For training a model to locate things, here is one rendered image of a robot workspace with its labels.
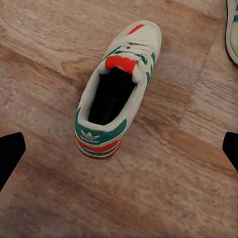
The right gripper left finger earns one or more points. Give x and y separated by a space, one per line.
12 147

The gym shoe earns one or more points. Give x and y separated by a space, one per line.
116 89
232 30

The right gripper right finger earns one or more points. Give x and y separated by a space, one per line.
230 148

